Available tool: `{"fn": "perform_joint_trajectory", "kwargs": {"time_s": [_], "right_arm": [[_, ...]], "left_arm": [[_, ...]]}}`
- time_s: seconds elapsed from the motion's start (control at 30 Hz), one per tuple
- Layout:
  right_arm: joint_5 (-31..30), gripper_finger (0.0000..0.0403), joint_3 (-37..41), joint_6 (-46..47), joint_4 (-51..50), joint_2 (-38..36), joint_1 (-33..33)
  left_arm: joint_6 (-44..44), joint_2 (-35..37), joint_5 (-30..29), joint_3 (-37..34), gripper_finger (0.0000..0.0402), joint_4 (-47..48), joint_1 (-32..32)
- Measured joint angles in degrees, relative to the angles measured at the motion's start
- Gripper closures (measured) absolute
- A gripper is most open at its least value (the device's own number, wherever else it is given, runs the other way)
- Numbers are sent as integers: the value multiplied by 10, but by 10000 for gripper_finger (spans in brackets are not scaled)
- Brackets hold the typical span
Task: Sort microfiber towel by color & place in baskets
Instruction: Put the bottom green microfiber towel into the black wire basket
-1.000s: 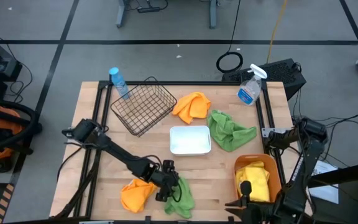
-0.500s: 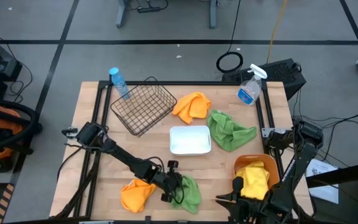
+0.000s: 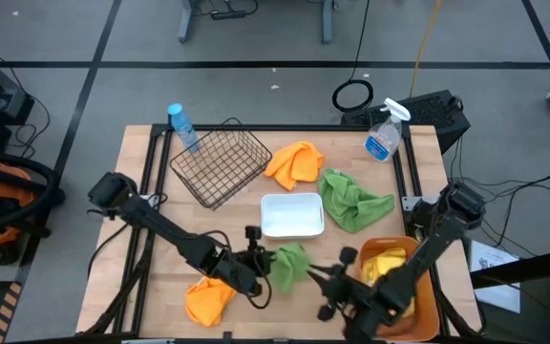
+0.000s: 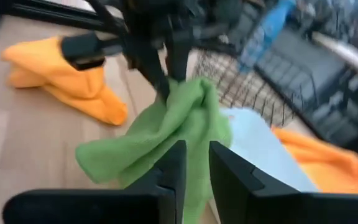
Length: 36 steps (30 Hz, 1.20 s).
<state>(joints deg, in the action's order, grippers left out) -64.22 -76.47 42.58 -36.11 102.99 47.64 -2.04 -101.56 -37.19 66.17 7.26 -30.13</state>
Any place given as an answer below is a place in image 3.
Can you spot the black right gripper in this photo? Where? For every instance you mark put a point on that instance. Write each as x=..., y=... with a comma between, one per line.
x=365, y=301

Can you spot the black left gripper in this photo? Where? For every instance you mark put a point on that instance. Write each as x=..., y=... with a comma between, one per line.
x=237, y=270

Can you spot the green microfiber towel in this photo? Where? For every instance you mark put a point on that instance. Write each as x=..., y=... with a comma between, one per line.
x=351, y=203
x=289, y=267

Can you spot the orange microfiber towel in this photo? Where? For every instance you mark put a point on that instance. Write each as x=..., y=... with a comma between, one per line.
x=296, y=165
x=205, y=301

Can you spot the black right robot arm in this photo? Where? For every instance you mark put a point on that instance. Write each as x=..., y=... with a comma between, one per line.
x=428, y=253

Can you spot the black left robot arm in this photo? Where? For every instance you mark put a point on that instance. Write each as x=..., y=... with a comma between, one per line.
x=160, y=222

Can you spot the white plastic bin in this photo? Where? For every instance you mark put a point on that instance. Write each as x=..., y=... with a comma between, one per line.
x=291, y=215

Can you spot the orange plastic bin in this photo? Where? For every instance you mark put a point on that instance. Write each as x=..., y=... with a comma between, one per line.
x=428, y=315

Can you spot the glass cleaner spray bottle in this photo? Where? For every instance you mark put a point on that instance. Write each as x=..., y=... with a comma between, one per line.
x=382, y=141

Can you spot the printed paper sheet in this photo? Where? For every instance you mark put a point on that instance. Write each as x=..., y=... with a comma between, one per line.
x=487, y=260

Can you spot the blue water bottle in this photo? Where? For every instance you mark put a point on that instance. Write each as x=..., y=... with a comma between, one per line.
x=182, y=125

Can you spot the black computer case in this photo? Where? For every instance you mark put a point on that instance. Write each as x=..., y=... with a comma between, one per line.
x=428, y=112

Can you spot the black desk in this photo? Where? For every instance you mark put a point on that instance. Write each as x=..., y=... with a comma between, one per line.
x=533, y=267

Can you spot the grey desk leg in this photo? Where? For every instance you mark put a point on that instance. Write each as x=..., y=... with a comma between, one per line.
x=327, y=24
x=186, y=24

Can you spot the black power strip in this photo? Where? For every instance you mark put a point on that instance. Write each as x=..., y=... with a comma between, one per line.
x=227, y=15

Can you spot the orange shop vacuum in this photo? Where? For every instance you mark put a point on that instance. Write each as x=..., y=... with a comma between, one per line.
x=7, y=191

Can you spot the black aluminium frame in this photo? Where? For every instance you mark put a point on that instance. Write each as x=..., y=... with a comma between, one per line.
x=280, y=127

